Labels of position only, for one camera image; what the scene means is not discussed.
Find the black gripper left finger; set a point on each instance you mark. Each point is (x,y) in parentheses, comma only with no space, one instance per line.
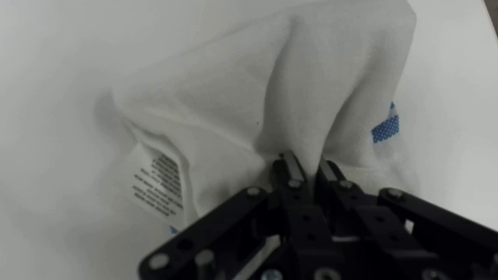
(221,243)

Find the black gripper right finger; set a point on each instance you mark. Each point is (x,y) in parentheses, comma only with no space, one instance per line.
(396,235)

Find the white cloth with blue tag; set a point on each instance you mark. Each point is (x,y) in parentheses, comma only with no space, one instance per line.
(316,80)

